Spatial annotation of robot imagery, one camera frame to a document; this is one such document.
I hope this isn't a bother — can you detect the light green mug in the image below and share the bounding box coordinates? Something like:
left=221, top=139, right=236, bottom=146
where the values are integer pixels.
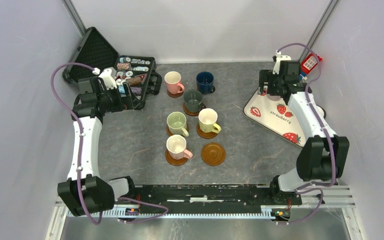
left=166, top=111, right=189, bottom=137

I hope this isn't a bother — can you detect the mauve mug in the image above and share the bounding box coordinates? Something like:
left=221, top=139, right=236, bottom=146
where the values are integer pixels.
left=267, top=94, right=281, bottom=101

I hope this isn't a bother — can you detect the aluminium frame rail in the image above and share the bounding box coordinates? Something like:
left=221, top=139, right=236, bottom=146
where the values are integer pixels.
left=54, top=184, right=357, bottom=220

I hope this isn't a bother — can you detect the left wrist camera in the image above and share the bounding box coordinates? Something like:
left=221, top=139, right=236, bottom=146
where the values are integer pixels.
left=92, top=67, right=117, bottom=90

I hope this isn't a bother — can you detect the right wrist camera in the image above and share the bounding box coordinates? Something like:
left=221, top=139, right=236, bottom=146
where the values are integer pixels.
left=272, top=54, right=293, bottom=75

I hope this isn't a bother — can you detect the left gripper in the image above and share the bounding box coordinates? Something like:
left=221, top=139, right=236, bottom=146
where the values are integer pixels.
left=97, top=81, right=140, bottom=113

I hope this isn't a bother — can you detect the cream pink mug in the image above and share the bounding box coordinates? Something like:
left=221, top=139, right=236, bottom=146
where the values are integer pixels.
left=166, top=134, right=193, bottom=160

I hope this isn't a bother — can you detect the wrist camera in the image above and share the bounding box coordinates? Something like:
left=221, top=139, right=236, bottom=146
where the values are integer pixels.
left=92, top=67, right=117, bottom=90
left=272, top=54, right=293, bottom=75

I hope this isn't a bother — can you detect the dark blue mug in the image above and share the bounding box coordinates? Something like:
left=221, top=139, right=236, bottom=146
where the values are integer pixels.
left=196, top=71, right=216, bottom=90

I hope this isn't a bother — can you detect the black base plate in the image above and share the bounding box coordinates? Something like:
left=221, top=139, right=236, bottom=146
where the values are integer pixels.
left=110, top=183, right=303, bottom=215

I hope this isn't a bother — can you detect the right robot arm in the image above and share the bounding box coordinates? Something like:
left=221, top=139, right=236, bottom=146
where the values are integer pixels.
left=259, top=60, right=350, bottom=204

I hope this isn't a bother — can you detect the dark green mug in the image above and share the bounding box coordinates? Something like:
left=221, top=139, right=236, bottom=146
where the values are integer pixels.
left=183, top=89, right=206, bottom=115

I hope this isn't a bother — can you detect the strawberry pattern tray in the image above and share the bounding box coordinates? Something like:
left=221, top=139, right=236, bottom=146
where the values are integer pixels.
left=243, top=87, right=325, bottom=147

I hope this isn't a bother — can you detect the yellow mug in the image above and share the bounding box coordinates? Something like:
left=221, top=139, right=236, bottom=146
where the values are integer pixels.
left=198, top=108, right=222, bottom=134

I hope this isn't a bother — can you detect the red blue toy truck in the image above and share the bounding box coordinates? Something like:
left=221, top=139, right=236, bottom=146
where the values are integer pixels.
left=300, top=53, right=318, bottom=81

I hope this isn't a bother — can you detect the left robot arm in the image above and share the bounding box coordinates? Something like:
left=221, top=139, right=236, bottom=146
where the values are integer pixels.
left=57, top=77, right=140, bottom=217

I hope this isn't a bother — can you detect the black poker chip case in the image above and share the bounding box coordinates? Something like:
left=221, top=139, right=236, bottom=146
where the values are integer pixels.
left=70, top=27, right=162, bottom=106

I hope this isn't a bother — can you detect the dark brown coaster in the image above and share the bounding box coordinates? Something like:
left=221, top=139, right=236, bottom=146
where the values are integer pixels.
left=166, top=90, right=183, bottom=98

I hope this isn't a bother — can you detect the grooved wooden coaster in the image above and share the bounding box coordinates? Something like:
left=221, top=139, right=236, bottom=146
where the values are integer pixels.
left=183, top=105, right=206, bottom=117

